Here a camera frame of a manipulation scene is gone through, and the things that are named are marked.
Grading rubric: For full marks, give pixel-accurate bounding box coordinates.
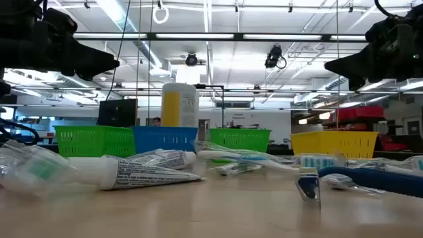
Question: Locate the black hanging cable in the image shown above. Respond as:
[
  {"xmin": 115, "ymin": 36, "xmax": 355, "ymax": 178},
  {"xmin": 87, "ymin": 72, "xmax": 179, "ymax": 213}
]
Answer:
[{"xmin": 104, "ymin": 0, "xmax": 132, "ymax": 102}]

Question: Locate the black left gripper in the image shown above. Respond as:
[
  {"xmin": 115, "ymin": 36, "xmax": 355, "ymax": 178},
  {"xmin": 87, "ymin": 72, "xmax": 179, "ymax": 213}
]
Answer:
[{"xmin": 22, "ymin": 31, "xmax": 121, "ymax": 82}]

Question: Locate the red storage bin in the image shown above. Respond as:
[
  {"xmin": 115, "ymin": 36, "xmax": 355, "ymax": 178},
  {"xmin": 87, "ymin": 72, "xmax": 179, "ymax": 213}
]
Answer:
[
  {"xmin": 355, "ymin": 105, "xmax": 386, "ymax": 120},
  {"xmin": 335, "ymin": 108, "xmax": 358, "ymax": 122}
]

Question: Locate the black stand frame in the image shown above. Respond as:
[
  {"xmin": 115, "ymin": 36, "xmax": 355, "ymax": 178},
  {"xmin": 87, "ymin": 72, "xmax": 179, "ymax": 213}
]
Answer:
[{"xmin": 194, "ymin": 83, "xmax": 226, "ymax": 129}]

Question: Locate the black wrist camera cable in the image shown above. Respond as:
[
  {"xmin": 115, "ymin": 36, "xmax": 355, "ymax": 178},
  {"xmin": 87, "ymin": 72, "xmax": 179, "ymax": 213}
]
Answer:
[{"xmin": 373, "ymin": 0, "xmax": 397, "ymax": 19}]

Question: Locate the thin hanging cord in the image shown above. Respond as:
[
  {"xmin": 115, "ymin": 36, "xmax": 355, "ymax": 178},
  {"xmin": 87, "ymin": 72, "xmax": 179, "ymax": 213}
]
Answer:
[
  {"xmin": 335, "ymin": 0, "xmax": 340, "ymax": 132},
  {"xmin": 135, "ymin": 0, "xmax": 142, "ymax": 126},
  {"xmin": 147, "ymin": 0, "xmax": 155, "ymax": 126}
]

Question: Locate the clear toothbrush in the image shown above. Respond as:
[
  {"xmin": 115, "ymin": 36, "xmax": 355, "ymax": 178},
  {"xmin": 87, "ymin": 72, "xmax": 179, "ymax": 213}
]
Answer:
[
  {"xmin": 194, "ymin": 140, "xmax": 300, "ymax": 173},
  {"xmin": 0, "ymin": 140, "xmax": 79, "ymax": 198},
  {"xmin": 385, "ymin": 155, "xmax": 423, "ymax": 177}
]

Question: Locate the yellow plastic basket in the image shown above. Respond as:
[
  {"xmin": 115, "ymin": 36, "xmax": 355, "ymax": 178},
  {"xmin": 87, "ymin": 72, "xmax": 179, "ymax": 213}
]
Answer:
[{"xmin": 289, "ymin": 130, "xmax": 380, "ymax": 159}]

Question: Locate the small white toothpaste tube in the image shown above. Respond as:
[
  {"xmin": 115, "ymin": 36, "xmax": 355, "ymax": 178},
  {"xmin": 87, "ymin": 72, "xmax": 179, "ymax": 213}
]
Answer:
[
  {"xmin": 127, "ymin": 147, "xmax": 198, "ymax": 170},
  {"xmin": 67, "ymin": 154, "xmax": 202, "ymax": 192}
]

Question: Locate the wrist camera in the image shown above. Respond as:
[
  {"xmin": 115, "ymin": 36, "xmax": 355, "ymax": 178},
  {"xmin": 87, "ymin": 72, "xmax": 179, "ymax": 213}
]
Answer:
[
  {"xmin": 42, "ymin": 8, "xmax": 79, "ymax": 34},
  {"xmin": 365, "ymin": 18, "xmax": 397, "ymax": 44}
]

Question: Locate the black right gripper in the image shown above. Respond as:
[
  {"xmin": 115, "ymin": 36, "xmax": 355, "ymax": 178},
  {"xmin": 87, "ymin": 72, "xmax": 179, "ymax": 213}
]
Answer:
[{"xmin": 324, "ymin": 25, "xmax": 423, "ymax": 91}]

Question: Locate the green plastic basket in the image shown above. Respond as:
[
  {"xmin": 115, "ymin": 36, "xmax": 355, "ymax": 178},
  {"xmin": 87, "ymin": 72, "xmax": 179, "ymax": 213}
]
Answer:
[
  {"xmin": 208, "ymin": 128, "xmax": 272, "ymax": 164},
  {"xmin": 54, "ymin": 124, "xmax": 136, "ymax": 159}
]

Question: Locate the white cable ring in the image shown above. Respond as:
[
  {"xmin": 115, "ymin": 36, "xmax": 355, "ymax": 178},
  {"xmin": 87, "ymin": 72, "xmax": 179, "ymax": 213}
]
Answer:
[{"xmin": 152, "ymin": 3, "xmax": 171, "ymax": 25}]

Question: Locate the white yellow wipes canister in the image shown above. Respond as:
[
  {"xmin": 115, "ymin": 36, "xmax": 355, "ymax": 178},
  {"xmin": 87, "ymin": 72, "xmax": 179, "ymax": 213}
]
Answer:
[{"xmin": 160, "ymin": 82, "xmax": 200, "ymax": 128}]

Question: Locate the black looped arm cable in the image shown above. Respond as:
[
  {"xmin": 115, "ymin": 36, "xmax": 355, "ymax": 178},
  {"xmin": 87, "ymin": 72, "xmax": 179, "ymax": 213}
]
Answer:
[{"xmin": 0, "ymin": 117, "xmax": 41, "ymax": 146}]

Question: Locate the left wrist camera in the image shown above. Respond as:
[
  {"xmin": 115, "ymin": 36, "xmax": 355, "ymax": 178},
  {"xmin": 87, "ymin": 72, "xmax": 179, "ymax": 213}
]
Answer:
[{"xmin": 42, "ymin": 8, "xmax": 79, "ymax": 34}]

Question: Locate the black aluminium rig frame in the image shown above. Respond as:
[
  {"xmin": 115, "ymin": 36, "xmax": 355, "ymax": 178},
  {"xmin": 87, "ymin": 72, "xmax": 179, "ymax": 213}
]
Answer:
[{"xmin": 0, "ymin": 32, "xmax": 423, "ymax": 159}]

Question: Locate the black computer monitor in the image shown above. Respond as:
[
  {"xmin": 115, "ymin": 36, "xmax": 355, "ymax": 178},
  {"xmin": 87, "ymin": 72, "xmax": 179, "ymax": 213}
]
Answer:
[{"xmin": 98, "ymin": 98, "xmax": 139, "ymax": 128}]

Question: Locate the blue disposable razor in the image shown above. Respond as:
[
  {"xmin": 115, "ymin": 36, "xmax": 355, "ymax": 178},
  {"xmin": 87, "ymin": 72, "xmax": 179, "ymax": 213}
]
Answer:
[{"xmin": 295, "ymin": 165, "xmax": 423, "ymax": 211}]

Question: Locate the blue plastic basket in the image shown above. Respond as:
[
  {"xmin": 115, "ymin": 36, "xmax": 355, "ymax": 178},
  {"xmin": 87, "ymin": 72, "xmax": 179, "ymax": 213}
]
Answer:
[{"xmin": 132, "ymin": 126, "xmax": 199, "ymax": 155}]

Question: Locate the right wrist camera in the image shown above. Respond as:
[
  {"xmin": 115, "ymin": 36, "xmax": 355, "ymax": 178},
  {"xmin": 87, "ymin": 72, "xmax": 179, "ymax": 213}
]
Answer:
[{"xmin": 365, "ymin": 18, "xmax": 397, "ymax": 44}]

